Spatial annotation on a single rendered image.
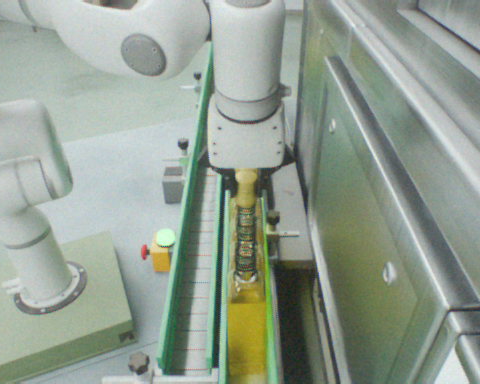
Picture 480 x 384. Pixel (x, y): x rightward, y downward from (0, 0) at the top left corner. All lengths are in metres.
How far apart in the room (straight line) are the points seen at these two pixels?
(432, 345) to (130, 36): 0.36
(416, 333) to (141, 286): 0.81
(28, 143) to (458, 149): 0.65
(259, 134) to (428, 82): 0.22
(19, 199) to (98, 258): 0.29
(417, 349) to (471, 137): 0.16
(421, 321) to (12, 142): 0.66
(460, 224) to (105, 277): 0.83
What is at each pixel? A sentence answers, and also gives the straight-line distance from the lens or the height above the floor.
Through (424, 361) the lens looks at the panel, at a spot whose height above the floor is 1.26.
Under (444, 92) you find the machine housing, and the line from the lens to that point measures 0.36.
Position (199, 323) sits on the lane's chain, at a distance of 0.81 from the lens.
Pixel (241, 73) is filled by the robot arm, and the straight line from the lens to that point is 0.45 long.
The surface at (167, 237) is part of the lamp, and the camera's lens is 1.02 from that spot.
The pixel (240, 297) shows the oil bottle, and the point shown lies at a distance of 0.59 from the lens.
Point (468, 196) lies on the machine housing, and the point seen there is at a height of 1.38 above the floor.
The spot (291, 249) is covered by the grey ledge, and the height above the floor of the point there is 0.88.
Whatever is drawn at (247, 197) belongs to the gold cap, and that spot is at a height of 1.15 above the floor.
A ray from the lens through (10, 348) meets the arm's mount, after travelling 0.96.
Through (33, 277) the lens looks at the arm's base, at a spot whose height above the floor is 0.90.
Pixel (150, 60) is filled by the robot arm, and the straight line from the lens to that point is 0.42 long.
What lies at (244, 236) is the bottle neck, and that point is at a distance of 0.60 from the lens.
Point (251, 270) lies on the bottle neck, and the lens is 0.57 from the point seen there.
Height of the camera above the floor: 1.53
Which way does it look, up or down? 37 degrees down
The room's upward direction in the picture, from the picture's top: straight up
